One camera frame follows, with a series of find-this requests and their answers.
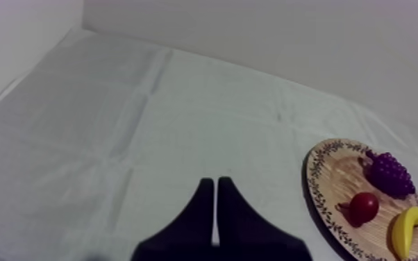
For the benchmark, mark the small red fruit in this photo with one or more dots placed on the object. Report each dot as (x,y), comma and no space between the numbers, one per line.
(364,207)

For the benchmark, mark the yellow toy banana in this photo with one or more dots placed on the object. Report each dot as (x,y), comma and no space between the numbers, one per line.
(404,229)

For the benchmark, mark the round wooden board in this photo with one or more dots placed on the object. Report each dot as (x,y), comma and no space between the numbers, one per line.
(344,204)

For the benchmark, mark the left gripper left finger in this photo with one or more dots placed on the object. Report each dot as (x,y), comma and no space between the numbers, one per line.
(189,233)

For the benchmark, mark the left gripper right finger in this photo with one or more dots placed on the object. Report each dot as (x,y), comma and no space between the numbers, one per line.
(247,233)

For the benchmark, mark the purple toy grapes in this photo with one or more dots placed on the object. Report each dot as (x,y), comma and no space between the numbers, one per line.
(389,175)

